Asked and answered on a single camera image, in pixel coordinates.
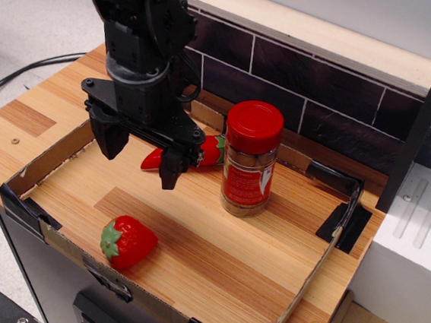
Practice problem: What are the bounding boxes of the red-capped basil spice bottle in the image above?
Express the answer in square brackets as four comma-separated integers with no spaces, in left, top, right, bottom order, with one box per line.
[221,100,284,217]

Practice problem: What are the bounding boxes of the red toy chili pepper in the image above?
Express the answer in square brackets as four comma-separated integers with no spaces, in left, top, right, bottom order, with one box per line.
[140,135,225,171]

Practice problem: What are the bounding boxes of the red toy strawberry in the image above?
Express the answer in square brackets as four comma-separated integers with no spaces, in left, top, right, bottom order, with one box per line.
[100,215,158,270]

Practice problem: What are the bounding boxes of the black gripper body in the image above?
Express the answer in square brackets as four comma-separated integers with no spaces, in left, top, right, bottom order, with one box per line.
[81,66,206,166]

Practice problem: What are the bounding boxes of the black floor cable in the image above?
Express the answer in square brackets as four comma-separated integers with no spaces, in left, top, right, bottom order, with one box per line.
[0,44,86,113]

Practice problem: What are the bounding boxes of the dark brick-pattern back panel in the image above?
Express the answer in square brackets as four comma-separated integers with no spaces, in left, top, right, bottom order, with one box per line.
[186,1,431,175]

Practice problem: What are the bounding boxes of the black device at bottom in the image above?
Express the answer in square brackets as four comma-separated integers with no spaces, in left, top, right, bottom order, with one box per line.
[73,291,160,323]

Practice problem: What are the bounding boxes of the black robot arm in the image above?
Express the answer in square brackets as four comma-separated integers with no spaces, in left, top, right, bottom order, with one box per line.
[81,0,205,190]

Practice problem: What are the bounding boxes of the light wooden shelf board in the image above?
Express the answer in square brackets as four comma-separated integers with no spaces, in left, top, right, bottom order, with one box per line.
[189,0,431,96]

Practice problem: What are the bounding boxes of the white sink drainboard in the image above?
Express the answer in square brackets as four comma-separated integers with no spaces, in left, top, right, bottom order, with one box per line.
[350,164,431,323]

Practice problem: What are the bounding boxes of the black cabinet under table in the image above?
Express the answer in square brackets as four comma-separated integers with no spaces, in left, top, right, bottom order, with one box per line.
[0,205,202,323]

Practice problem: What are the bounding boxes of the cardboard fence with black tape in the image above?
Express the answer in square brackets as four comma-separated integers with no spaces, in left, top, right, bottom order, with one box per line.
[0,115,376,323]

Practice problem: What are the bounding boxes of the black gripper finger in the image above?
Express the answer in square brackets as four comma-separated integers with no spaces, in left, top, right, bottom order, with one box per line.
[159,148,191,190]
[88,104,129,160]

